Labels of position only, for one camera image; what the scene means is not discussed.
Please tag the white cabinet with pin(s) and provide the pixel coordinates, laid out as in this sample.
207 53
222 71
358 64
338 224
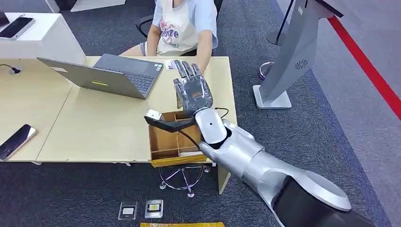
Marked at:
53 40

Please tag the clear card sleeve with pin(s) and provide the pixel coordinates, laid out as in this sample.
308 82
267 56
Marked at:
128 210

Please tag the black phone with silver frame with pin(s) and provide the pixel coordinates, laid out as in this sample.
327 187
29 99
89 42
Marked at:
17 27

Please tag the yellow flat package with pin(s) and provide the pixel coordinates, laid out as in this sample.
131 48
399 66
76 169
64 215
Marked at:
181 224

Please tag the white furniture base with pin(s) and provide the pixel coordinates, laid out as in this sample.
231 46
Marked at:
97 3

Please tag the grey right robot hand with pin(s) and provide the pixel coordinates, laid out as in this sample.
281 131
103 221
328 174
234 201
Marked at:
194 92

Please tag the grey open laptop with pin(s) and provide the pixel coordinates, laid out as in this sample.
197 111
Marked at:
103 76

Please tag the chrome star chair base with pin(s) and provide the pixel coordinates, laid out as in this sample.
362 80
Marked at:
183 180

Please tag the round chrome base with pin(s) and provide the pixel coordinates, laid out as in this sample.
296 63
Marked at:
264 70

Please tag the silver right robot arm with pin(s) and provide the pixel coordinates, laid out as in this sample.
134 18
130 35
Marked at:
250 156

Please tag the small white printed card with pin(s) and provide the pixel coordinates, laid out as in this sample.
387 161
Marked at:
170 64

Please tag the wooden box with compartments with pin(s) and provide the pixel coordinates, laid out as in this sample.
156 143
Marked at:
166 141

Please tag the pale wrist camera on black bracket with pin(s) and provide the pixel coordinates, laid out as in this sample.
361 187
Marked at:
153 115

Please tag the black stanchion pole with base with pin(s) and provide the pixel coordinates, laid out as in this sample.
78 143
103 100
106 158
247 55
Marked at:
278 34

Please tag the person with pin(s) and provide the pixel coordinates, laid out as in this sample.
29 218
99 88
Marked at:
184 25

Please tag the grey kiosk stand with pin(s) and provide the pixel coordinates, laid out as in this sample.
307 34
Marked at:
291 53

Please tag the pale card stack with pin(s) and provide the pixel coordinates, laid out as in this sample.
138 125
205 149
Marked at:
191 153

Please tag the black phone with pale case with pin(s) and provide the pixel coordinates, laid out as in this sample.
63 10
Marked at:
15 141

